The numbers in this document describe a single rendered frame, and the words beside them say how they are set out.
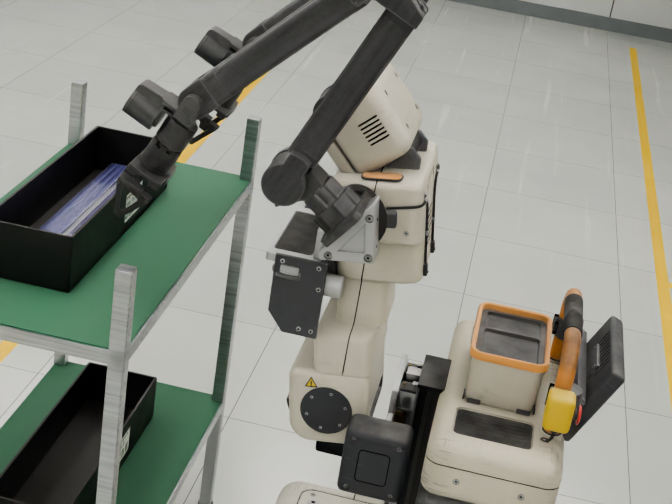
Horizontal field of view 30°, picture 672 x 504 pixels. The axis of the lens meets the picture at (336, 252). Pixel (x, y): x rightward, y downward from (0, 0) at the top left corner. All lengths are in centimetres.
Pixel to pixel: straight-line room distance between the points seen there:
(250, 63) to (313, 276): 45
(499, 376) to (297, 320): 40
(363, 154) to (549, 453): 64
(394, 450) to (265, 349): 181
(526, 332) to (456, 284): 232
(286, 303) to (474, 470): 47
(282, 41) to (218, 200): 76
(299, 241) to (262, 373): 164
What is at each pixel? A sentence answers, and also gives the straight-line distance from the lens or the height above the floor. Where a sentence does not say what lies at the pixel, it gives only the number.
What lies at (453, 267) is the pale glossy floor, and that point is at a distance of 498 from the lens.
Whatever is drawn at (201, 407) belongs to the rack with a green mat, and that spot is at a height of 35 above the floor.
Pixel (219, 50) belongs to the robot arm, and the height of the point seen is 131.
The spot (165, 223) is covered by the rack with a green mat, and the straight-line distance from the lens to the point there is 264.
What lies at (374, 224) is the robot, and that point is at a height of 119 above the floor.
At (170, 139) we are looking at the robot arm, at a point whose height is 127.
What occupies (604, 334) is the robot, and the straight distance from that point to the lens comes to 255.
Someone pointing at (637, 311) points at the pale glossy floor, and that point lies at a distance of 499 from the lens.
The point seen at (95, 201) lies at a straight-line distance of 260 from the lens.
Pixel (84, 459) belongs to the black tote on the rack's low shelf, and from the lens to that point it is 291.
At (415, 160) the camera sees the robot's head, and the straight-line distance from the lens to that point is 230.
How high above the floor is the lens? 202
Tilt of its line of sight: 24 degrees down
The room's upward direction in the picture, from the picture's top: 9 degrees clockwise
